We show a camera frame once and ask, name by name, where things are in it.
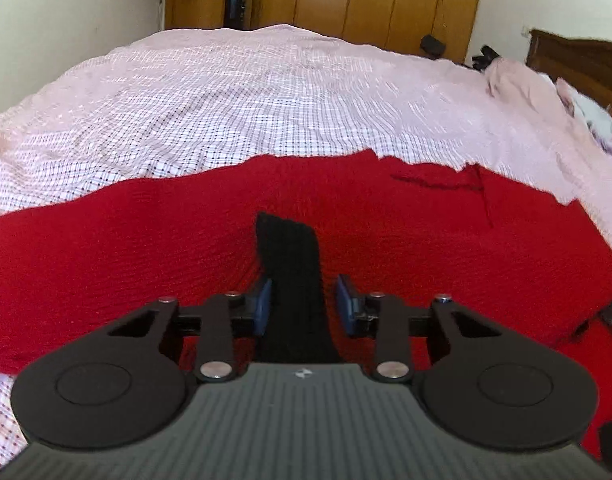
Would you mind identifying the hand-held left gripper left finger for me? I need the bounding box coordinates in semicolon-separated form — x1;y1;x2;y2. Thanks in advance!
108;278;273;384

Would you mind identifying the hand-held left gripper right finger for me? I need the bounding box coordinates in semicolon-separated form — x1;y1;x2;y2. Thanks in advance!
335;274;504;384

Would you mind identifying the black knitted cloth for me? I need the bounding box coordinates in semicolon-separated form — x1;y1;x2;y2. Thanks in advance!
256;212;344;364

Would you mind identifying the red knitted garment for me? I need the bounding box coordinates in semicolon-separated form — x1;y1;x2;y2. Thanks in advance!
0;150;612;476

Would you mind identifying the bed with pink checked sheet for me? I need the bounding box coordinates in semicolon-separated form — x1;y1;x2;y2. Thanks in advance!
0;25;612;466

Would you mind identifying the black bag by wardrobe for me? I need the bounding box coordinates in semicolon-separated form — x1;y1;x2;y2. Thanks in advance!
420;35;447;59

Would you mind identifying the black object beside bed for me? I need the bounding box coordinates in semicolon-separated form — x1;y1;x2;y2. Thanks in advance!
471;45;502;72

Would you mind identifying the wooden wardrobe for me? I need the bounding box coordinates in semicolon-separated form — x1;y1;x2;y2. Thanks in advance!
293;0;487;66

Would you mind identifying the dark wooden headboard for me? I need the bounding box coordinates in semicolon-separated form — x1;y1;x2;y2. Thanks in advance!
525;28;612;128

